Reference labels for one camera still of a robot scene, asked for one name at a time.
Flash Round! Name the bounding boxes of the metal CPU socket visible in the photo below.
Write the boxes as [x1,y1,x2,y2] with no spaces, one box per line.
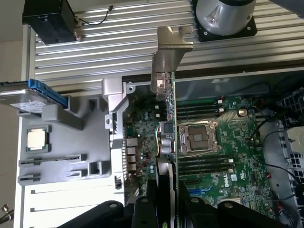
[178,121,219,156]

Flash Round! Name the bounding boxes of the green RAM stick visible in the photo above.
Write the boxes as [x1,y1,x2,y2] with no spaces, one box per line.
[20,158,81,165]

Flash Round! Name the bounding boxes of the silver CPU chip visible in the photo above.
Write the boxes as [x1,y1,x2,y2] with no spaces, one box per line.
[27,127,51,152]

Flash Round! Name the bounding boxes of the black box on table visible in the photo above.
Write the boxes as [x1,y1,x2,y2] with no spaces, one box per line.
[22,0,80,45]

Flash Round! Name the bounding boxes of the silver hard disk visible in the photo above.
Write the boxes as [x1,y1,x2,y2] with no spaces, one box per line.
[0,80,46,112]

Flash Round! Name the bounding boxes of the open metal PC case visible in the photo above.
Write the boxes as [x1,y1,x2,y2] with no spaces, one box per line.
[121,68,304,228]

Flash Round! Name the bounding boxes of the grey plastic parts rack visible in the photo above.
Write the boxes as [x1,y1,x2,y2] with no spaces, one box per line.
[18,78,129,188]

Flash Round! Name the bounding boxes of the green Dell motherboard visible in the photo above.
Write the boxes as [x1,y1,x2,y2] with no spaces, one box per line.
[123,94,278,221]

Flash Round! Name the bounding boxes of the blue expansion slot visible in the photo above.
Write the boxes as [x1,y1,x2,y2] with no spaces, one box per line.
[187,188,215,195]

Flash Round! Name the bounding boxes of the thin black table wire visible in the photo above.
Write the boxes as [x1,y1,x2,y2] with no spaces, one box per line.
[77,5,114,26]

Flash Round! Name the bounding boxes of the blue plastic disk carrier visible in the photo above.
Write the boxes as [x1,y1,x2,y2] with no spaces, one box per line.
[27,78,70,107]

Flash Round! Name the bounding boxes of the light grey plastic bracket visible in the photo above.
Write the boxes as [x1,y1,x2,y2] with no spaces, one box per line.
[285,128,304,152]

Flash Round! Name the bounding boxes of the silver metal disk bay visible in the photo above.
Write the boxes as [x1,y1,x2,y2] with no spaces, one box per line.
[275,90,304,181]

